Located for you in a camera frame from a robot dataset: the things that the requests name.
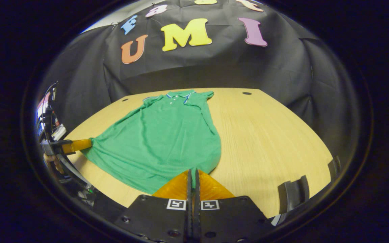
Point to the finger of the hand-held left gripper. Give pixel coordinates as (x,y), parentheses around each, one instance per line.
(76,145)

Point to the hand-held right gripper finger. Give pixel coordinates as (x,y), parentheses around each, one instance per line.
(197,209)
(189,209)

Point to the green T-shirt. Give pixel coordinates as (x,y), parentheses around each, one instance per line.
(160,141)

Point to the white power strip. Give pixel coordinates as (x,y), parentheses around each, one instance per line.
(59,132)

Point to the computer monitor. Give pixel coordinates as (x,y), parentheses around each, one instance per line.
(42,104)

